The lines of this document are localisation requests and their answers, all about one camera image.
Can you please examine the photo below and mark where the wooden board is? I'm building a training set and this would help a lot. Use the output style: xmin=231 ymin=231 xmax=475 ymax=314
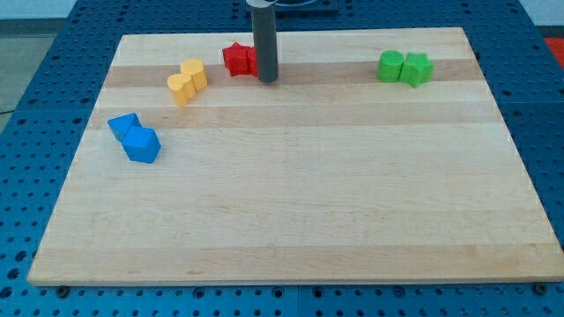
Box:
xmin=27 ymin=27 xmax=563 ymax=286

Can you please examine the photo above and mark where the red star block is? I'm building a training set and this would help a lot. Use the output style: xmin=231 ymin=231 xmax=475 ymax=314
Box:
xmin=222 ymin=42 xmax=251 ymax=77

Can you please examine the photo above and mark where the red block behind rod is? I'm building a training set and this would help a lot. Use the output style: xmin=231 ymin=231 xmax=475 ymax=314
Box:
xmin=246 ymin=47 xmax=258 ymax=77

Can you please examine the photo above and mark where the yellow heart block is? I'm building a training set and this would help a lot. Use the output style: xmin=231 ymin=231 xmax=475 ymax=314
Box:
xmin=167 ymin=73 xmax=197 ymax=107

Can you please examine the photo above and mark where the yellow hexagon block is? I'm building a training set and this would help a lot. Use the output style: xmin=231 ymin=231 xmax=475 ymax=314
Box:
xmin=181 ymin=58 xmax=208 ymax=92

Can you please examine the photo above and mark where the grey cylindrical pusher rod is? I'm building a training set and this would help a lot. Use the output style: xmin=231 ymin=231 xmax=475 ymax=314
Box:
xmin=246 ymin=0 xmax=278 ymax=84

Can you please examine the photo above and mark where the blue cube block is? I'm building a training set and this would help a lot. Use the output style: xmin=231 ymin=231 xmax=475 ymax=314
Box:
xmin=122 ymin=127 xmax=161 ymax=164

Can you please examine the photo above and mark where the green cylinder block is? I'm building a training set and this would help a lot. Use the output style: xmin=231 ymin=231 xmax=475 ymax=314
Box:
xmin=377 ymin=50 xmax=404 ymax=83

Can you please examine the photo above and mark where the green star block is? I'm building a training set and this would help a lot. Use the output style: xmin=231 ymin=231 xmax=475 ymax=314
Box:
xmin=398 ymin=53 xmax=434 ymax=88

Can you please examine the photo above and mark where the blue triangle block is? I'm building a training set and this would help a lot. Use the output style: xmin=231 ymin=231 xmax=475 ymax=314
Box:
xmin=108 ymin=113 xmax=141 ymax=142

